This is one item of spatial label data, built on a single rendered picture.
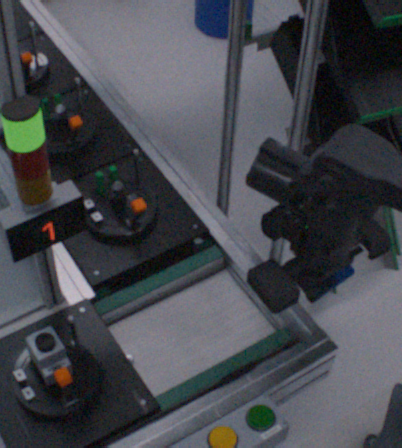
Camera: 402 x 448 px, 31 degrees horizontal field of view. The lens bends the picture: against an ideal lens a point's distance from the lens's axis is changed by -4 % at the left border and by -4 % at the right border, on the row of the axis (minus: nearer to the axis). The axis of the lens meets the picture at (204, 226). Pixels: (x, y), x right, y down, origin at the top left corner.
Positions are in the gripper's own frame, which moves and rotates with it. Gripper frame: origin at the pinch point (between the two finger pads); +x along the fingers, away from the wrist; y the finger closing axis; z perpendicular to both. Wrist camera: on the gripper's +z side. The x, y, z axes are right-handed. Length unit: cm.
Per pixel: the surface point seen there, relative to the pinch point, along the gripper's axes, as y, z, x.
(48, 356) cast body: 30.9, 17.5, 16.9
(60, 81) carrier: -2, 86, 28
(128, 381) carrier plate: 20.4, 13.7, 28.1
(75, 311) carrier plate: 21.5, 29.7, 28.2
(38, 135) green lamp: 22.8, 29.1, -12.7
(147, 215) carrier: 1.6, 40.2, 26.2
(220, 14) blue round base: -50, 94, 31
